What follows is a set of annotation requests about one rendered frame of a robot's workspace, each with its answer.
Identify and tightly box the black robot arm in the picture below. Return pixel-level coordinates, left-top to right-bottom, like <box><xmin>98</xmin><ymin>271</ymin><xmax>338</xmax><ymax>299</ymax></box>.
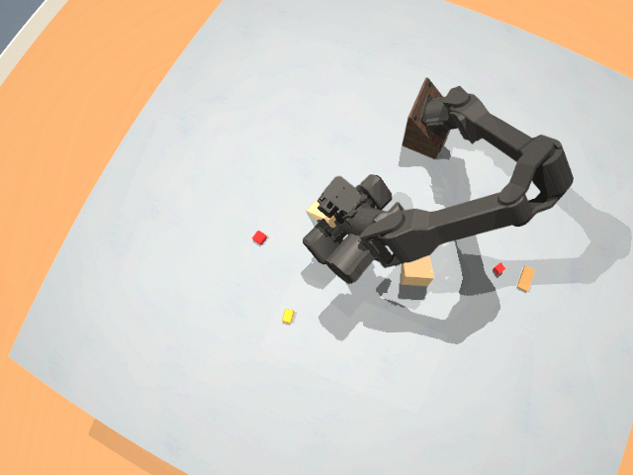
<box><xmin>317</xmin><ymin>86</ymin><xmax>574</xmax><ymax>284</ymax></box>

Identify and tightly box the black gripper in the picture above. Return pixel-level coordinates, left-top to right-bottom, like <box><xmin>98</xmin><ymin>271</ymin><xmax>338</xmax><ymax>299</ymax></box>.
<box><xmin>303</xmin><ymin>174</ymin><xmax>393</xmax><ymax>264</ymax></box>

